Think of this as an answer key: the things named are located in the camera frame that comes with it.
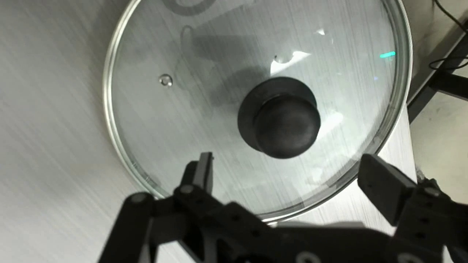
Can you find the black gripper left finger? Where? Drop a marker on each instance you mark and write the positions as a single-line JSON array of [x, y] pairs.
[[136, 224]]

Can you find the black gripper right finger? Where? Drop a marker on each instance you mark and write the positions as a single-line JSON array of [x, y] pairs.
[[418, 220]]

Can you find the black metal cart frame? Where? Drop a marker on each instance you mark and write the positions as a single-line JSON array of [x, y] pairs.
[[443, 83]]

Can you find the glass pot lid black knob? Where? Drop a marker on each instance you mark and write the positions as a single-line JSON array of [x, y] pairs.
[[278, 118]]

